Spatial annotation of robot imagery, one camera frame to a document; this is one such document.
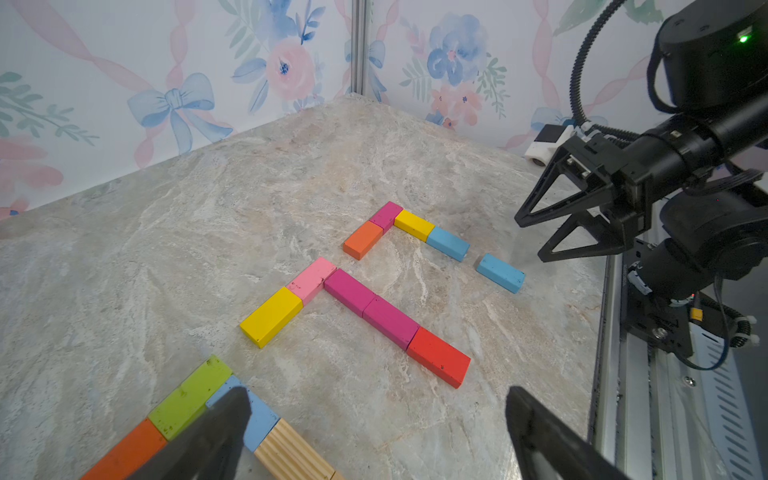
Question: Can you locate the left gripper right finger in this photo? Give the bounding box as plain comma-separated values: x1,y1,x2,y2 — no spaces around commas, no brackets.
505,386,626,480

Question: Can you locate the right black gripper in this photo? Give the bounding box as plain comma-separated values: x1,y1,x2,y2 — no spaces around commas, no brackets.
514,134,652,262

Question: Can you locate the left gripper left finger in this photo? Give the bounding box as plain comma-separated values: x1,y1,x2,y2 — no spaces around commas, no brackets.
131,387,251,479

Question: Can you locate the green block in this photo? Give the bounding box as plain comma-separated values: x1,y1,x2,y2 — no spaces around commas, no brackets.
148,355,233,441

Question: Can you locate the light blue block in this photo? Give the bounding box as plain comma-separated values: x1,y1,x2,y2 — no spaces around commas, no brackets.
206,375,280,453

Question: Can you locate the orange block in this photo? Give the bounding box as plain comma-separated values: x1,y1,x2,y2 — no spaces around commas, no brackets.
81,418,167,480
342,221,383,260

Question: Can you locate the tan block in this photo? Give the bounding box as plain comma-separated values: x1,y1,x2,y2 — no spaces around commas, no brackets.
254,419,337,480

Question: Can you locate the red block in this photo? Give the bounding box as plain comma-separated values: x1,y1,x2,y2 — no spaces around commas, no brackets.
406,327,471,389

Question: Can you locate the blue block bottom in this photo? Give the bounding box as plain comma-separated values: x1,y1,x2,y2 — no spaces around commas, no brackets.
476,254,525,294

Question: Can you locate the yellow block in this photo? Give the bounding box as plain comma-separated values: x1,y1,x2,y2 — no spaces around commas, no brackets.
240,287,303,348
394,210,435,242

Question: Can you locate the magenta block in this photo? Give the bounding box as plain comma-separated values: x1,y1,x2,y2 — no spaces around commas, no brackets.
324,268,376,317
363,296,420,350
370,201,403,233

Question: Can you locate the pink block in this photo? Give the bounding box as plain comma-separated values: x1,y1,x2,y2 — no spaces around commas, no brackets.
287,257,337,306

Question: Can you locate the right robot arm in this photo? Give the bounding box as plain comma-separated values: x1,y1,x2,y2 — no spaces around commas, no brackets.
515,1,767,302

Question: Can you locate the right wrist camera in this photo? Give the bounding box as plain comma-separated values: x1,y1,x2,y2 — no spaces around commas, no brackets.
524,124,574,167

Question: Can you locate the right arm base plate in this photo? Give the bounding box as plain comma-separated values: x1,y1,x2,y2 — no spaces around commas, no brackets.
621,239,694,358

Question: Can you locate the white cable duct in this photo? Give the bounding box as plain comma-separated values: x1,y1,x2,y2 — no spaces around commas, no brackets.
680,356,765,479

